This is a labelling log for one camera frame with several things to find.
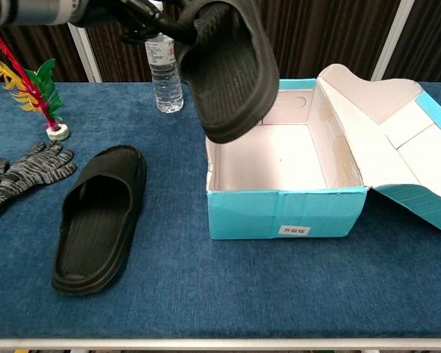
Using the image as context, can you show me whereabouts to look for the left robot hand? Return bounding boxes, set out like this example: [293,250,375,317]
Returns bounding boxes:
[84,0,199,46]

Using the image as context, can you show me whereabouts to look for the black rubber slipper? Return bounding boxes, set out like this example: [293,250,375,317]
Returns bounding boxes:
[178,0,280,145]
[51,144,148,296]

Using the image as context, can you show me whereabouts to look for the light blue shoe box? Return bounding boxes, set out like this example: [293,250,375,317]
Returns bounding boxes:
[205,63,441,240]

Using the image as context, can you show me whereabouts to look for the dark brown pleated curtain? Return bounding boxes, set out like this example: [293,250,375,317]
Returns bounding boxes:
[259,0,391,81]
[0,24,86,93]
[384,0,441,82]
[87,21,181,83]

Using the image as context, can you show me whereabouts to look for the clear upright water bottle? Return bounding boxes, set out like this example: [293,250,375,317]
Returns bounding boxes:
[145,32,184,114]

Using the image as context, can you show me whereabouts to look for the colourful feather shuttlecock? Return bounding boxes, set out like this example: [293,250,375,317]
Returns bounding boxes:
[0,33,70,141]

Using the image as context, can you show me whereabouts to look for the grey knit work glove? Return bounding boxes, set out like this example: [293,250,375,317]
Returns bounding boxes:
[0,140,77,221]

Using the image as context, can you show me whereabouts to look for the blue felt table cover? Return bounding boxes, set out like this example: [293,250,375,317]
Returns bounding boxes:
[0,81,441,342]

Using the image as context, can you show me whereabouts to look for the grey metal partition post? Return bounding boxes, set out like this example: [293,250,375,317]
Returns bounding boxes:
[68,21,104,83]
[370,0,416,82]

